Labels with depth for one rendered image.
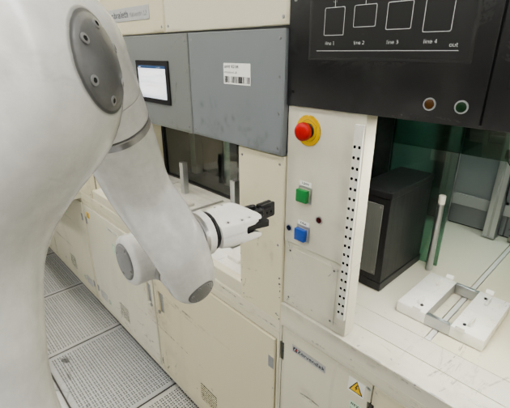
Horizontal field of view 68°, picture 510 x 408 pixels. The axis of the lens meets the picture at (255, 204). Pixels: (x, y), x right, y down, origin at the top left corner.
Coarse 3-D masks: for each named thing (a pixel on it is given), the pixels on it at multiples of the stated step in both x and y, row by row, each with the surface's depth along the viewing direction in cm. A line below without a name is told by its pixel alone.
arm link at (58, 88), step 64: (0, 0) 18; (64, 0) 20; (0, 64) 17; (64, 64) 19; (0, 128) 18; (64, 128) 19; (0, 192) 19; (64, 192) 23; (0, 256) 22; (0, 320) 23; (0, 384) 23
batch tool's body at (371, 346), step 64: (320, 64) 76; (384, 64) 66; (448, 64) 59; (384, 128) 116; (448, 128) 109; (320, 192) 85; (384, 192) 100; (448, 192) 113; (320, 256) 91; (384, 256) 106; (448, 256) 129; (320, 320) 96; (384, 320) 98; (448, 320) 99; (320, 384) 101; (384, 384) 85; (448, 384) 79
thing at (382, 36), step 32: (320, 0) 72; (352, 0) 68; (384, 0) 64; (416, 0) 60; (448, 0) 57; (480, 0) 54; (320, 32) 74; (352, 32) 69; (384, 32) 65; (416, 32) 61; (448, 32) 58; (320, 128) 81; (480, 160) 141; (480, 192) 144; (480, 224) 147
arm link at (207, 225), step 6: (198, 210) 69; (198, 216) 67; (204, 216) 67; (198, 222) 66; (204, 222) 66; (210, 222) 67; (204, 228) 66; (210, 228) 66; (210, 234) 66; (216, 234) 67; (210, 240) 66; (216, 240) 67; (210, 246) 67; (216, 246) 68; (210, 252) 68
